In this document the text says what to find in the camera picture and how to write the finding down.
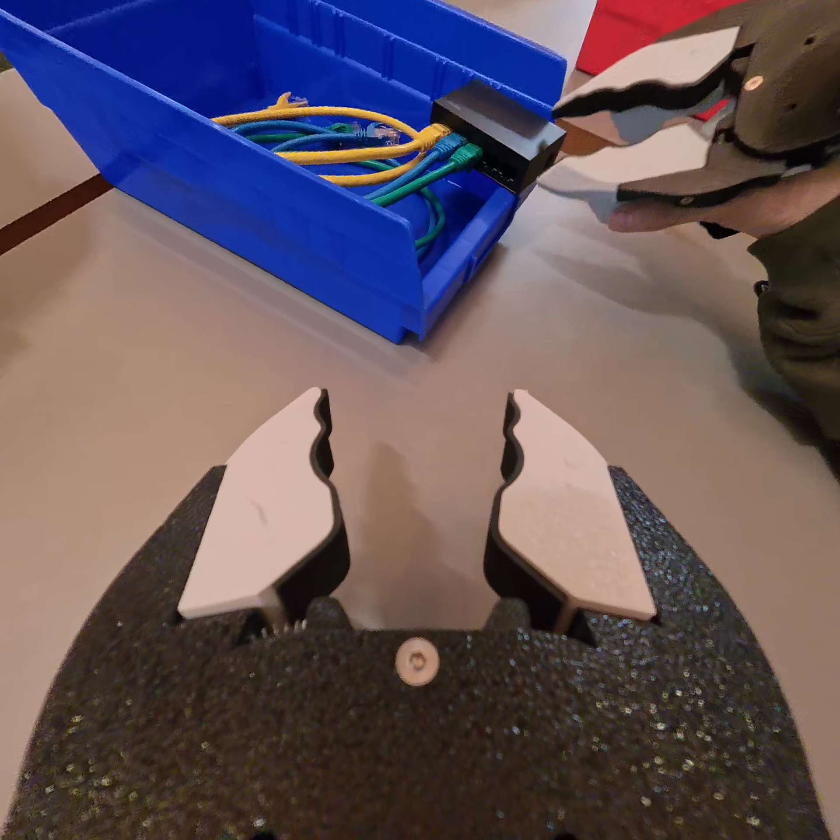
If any green ethernet cable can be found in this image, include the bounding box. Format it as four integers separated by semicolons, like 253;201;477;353
249;121;484;252

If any blue ethernet cable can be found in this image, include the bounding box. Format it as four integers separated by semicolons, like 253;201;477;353
233;118;469;202

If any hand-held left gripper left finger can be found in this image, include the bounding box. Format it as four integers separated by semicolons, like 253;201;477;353
176;387;350;625

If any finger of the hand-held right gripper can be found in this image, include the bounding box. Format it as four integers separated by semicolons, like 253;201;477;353
551;25;757;122
537;143;816;222

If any person's right forearm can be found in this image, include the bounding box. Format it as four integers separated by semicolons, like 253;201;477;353
748;215;840;463

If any yellow ethernet cable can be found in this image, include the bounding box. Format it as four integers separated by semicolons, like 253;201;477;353
211;92;454;189

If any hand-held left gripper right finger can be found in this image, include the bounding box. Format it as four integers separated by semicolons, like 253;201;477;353
483;390;659;635

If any blue plastic bin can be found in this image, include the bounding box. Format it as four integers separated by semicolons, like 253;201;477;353
0;0;568;346

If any person's right hand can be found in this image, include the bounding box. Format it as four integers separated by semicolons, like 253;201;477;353
607;164;840;241

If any red plastic bin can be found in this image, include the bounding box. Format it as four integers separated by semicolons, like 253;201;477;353
575;0;749;123

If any black network switch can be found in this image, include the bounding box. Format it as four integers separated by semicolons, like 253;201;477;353
429;81;567;195

